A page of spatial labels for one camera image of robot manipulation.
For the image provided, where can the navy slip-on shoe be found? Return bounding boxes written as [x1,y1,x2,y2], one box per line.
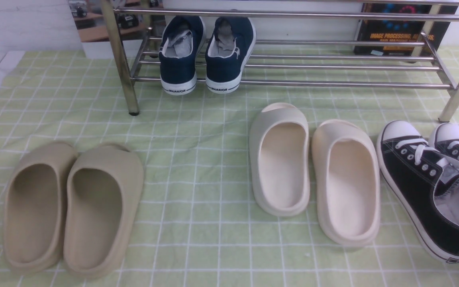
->
[205,16,256,94]
[159,15,206,96]

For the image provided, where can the metal shoe rack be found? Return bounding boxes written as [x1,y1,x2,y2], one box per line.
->
[101,0,459,122]

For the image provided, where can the cream slipper left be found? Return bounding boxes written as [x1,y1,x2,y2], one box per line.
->
[248,103,311,217]

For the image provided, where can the cream slipper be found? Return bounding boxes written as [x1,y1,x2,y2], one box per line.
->
[248,103,311,217]
[311,119,381,247]

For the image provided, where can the green checkered cloth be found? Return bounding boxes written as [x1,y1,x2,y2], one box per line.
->
[0,51,459,287]

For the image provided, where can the cream slipper right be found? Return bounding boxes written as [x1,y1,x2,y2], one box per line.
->
[311,119,381,247]

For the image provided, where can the tan slipper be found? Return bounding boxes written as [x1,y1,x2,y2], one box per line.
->
[63,142,145,279]
[2,141,78,275]

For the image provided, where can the black image processing book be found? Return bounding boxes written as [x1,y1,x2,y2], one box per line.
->
[353,3,450,56]

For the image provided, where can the tan slipper far left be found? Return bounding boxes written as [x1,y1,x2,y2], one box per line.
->
[2,141,78,275]

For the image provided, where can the black canvas sneaker left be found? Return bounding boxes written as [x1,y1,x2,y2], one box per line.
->
[376,120,454,263]

